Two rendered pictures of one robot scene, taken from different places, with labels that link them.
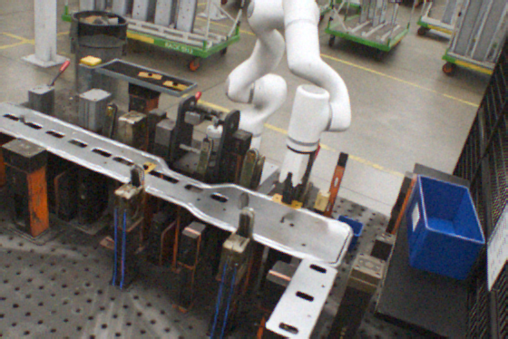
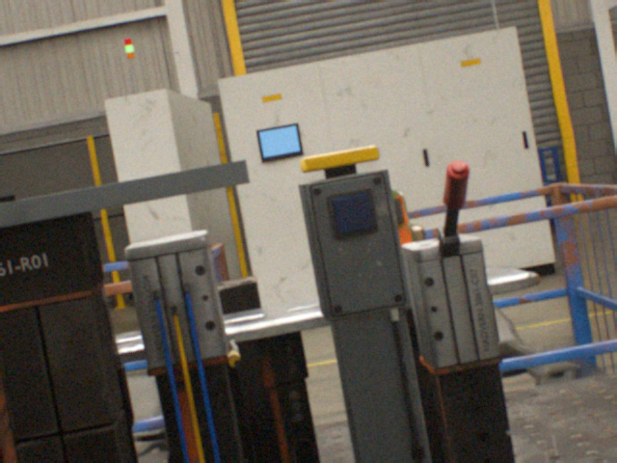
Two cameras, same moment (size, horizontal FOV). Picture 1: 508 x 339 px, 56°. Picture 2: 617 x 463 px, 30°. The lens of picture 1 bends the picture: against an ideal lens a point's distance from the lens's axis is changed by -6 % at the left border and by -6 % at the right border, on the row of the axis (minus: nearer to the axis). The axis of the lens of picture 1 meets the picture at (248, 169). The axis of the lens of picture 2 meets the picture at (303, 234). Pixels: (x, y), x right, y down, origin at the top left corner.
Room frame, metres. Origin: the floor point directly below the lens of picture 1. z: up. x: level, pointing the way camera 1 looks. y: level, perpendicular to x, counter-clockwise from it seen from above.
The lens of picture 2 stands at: (2.68, 0.32, 1.15)
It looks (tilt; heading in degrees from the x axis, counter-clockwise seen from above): 3 degrees down; 159
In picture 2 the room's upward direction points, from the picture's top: 10 degrees counter-clockwise
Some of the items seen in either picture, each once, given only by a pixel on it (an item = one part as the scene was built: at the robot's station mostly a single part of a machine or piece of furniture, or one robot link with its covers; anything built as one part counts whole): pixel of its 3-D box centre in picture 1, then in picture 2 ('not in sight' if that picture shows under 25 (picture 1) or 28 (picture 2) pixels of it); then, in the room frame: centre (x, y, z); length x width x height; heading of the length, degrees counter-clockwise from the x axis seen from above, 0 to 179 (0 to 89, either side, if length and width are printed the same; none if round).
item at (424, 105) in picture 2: not in sight; (381, 149); (-5.78, 4.30, 1.22); 2.40 x 0.54 x 2.45; 69
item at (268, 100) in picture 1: (260, 103); not in sight; (1.81, 0.00, 1.11); 0.19 x 0.12 x 0.24; 105
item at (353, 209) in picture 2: not in sight; (352, 213); (1.85, 0.68, 1.11); 0.03 x 0.01 x 0.03; 73
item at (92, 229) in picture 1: (92, 188); not in sight; (1.41, 0.52, 0.84); 0.13 x 0.11 x 0.29; 163
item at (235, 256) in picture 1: (228, 287); not in sight; (1.03, -0.01, 0.87); 0.12 x 0.09 x 0.35; 163
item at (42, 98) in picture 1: (43, 130); (470, 420); (1.68, 0.83, 0.88); 0.11 x 0.10 x 0.36; 163
